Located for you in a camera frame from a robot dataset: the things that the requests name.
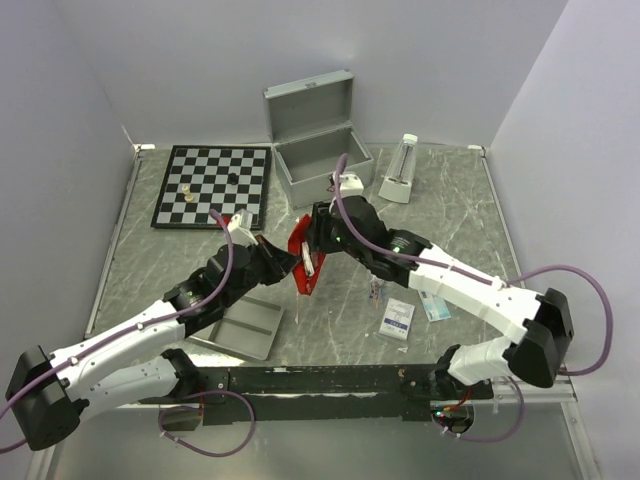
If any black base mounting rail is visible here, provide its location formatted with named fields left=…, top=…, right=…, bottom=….
left=199, top=364, right=494, bottom=425

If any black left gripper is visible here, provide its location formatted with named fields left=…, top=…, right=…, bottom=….
left=221, top=233, right=301, bottom=308

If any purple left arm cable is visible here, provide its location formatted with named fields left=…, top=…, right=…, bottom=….
left=0, top=208, right=259, bottom=459

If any white gauze pad packet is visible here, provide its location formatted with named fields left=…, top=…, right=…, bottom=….
left=378, top=298, right=415, bottom=341

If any white gauze bandage roll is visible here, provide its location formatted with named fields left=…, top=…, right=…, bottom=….
left=300, top=241, right=318, bottom=277

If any blue white bandage packet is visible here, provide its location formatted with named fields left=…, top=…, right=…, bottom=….
left=419, top=291, right=451, bottom=322

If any black and white chessboard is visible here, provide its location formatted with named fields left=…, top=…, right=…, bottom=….
left=151, top=145, right=271, bottom=231

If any red fabric zipper pouch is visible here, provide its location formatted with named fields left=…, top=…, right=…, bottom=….
left=288, top=215, right=326, bottom=296

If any grey divided plastic tray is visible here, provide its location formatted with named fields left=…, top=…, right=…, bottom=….
left=188, top=296, right=284, bottom=361

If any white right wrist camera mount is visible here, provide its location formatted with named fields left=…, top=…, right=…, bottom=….
left=328, top=172, right=364, bottom=197

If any cream chess piece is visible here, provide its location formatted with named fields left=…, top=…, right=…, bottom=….
left=182, top=185, right=194, bottom=203

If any clear bag of swabs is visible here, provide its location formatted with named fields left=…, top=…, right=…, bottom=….
left=368, top=276, right=387, bottom=308

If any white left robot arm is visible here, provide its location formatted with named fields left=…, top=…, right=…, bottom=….
left=3, top=238, right=300, bottom=451

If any white metronome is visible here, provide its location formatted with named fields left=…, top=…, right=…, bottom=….
left=379, top=133, right=418, bottom=204

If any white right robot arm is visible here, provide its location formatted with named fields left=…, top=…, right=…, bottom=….
left=305, top=196, right=574, bottom=399

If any grey metal first-aid case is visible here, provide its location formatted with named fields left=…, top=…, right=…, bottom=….
left=263, top=70, right=375, bottom=209

